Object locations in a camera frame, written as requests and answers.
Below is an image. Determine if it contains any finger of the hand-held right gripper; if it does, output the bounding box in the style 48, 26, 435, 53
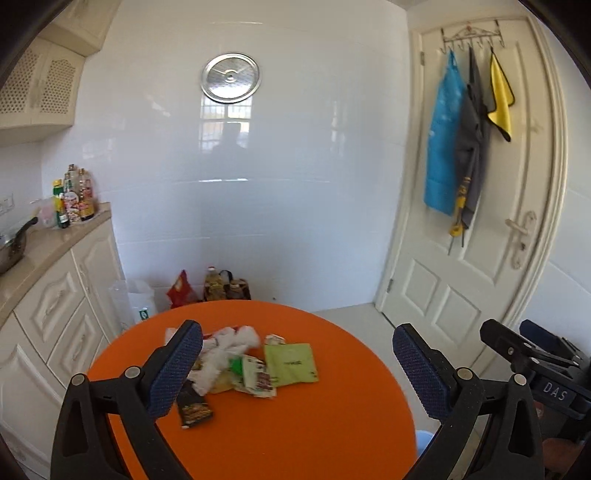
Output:
479, 318, 578, 371
519, 320, 589, 365

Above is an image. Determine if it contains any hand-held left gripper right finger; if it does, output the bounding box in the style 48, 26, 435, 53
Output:
392, 323, 546, 480

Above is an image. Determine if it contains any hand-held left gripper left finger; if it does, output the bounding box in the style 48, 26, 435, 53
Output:
50, 319, 204, 480

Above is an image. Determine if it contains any black snack packet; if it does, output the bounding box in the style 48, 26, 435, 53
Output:
177, 381, 214, 430

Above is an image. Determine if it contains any yellowish clear wrapper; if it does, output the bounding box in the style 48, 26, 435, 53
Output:
210, 371, 243, 394

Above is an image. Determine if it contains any light blue trash bin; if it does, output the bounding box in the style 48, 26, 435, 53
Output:
414, 428, 437, 460

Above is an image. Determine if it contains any white and red printed wrapper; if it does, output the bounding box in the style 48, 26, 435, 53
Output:
240, 355, 278, 398

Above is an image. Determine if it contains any yellow-green packet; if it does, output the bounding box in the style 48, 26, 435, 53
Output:
264, 342, 319, 387

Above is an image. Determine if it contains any white panelled door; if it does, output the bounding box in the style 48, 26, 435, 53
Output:
374, 16, 568, 384

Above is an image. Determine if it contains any red snack bag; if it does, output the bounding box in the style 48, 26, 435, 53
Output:
166, 270, 197, 309

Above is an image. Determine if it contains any dark patterned bag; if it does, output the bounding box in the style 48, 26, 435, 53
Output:
226, 272, 252, 301

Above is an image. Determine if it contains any white base cabinet with counter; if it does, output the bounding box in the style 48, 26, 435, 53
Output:
0, 203, 125, 480

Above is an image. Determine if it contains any clear condiment bottle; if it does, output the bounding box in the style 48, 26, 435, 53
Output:
65, 164, 81, 224

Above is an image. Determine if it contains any blue apron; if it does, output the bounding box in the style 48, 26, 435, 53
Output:
424, 50, 467, 217

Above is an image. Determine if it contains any grey apron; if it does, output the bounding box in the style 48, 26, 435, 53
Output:
447, 46, 492, 257

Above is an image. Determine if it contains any yellow cloth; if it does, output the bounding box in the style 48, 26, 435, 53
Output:
487, 50, 515, 143

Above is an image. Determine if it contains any metal door hook rack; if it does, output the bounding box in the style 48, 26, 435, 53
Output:
440, 19, 506, 55

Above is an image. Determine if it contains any white door handle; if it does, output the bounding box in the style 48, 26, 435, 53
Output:
505, 211, 537, 271

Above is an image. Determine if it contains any metal pan with black handle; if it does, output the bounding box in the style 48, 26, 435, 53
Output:
0, 217, 38, 274

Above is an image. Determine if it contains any round metal wall cover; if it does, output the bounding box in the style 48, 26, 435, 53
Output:
200, 53, 262, 104

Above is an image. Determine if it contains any white lattice wall cabinet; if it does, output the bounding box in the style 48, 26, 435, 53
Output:
0, 0, 122, 146

